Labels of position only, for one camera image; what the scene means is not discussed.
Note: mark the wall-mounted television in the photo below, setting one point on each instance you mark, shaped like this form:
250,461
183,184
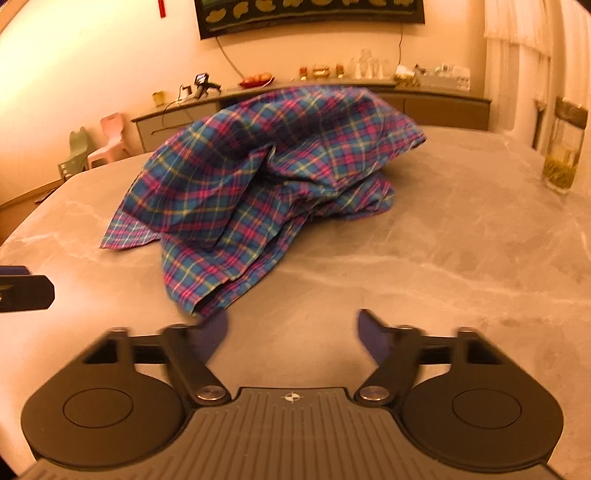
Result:
304,14

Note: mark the pink plastic child chair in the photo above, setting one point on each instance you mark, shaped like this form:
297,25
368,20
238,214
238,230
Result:
111,143

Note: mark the red fruit plate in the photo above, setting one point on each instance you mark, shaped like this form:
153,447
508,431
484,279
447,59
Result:
256,81

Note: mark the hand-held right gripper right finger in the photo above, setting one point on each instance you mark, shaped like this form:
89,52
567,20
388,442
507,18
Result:
371,334

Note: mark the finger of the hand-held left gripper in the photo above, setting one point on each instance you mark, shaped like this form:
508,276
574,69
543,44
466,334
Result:
27,293

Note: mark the cream curtain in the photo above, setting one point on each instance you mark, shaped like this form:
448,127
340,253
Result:
517,55

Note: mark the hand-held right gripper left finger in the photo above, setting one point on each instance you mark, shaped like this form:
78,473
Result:
213,334

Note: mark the wide gold ornament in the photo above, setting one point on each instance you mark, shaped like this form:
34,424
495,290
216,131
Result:
321,70

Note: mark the glass tea bottle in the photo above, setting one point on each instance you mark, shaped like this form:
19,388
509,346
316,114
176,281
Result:
563,152

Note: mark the green plastic child chair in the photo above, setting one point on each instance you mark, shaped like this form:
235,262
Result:
76,154

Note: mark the small yellow cup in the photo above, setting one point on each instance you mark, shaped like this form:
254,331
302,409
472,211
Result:
159,98

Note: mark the group of clear glasses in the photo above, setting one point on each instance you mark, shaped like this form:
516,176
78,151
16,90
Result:
369,64

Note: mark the gold-topped floor stand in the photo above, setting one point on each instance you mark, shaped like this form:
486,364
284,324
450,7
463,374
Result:
539,124

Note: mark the white box on sideboard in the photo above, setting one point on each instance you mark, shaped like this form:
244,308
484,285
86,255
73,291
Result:
445,77

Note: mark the blue pink plaid shirt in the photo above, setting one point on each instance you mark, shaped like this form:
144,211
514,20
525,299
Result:
258,175

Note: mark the black gadget on stand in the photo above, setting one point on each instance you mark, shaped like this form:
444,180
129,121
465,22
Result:
203,85

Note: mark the gold bowl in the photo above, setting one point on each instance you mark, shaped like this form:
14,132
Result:
405,76

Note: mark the long grey sideboard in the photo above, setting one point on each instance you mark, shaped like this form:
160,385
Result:
443,108

